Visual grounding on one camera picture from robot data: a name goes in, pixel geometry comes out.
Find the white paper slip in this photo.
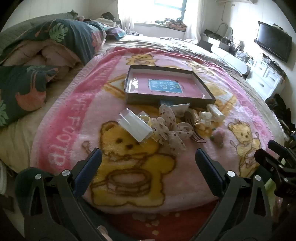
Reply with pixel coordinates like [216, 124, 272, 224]
[170, 103, 190, 116]

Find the pink bear print blanket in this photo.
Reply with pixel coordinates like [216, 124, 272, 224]
[30, 46, 281, 216]

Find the white rounded bed frame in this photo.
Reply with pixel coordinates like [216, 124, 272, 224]
[210, 45, 251, 76]

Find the brown hair claw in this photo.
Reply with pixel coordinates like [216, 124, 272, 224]
[184, 111, 208, 144]

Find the pink pom-pom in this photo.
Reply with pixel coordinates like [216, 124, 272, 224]
[213, 129, 226, 143]

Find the white bear hair clip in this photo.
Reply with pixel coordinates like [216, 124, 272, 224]
[199, 111, 213, 127]

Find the pile of clothes by headboard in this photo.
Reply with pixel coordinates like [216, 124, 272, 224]
[79, 11, 121, 27]

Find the shallow cardboard box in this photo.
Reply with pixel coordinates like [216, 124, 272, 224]
[124, 65, 216, 105]

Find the white hair claw clip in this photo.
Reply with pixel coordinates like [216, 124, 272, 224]
[206, 103, 226, 122]

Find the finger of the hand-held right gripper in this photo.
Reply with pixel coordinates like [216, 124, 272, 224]
[268, 139, 296, 161]
[254, 148, 292, 177]

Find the yellow hair tie packet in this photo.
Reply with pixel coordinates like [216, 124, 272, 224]
[137, 111, 153, 127]

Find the red patterned cloth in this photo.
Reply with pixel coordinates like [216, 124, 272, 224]
[102, 202, 222, 241]

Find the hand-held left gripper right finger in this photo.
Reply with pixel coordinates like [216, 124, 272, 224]
[195, 148, 273, 241]

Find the purple pillow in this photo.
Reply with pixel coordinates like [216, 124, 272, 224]
[105, 25, 126, 40]

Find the window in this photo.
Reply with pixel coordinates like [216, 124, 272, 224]
[153, 0, 188, 19]

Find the bed with beige sheet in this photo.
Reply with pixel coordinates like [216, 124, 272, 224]
[0, 35, 285, 176]

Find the white drawer cabinet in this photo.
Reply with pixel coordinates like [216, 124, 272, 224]
[246, 58, 286, 100]

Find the dark floral quilt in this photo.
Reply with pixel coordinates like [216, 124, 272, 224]
[0, 19, 107, 127]

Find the dark clothing heap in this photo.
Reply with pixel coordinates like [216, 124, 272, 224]
[265, 94, 292, 121]

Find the pile of clothes on windowsill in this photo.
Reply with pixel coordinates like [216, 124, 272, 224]
[155, 17, 186, 29]

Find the black flat television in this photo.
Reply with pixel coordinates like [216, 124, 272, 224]
[254, 21, 292, 62]

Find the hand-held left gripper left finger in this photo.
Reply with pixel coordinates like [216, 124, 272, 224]
[15, 147, 103, 241]

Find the dotted fabric bow clip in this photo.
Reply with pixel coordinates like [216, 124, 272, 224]
[159, 104, 176, 126]
[151, 117, 195, 153]

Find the large clear plastic bag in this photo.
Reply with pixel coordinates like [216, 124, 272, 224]
[118, 108, 155, 142]

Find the black and white desk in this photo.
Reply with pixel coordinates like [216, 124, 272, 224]
[199, 30, 243, 54]

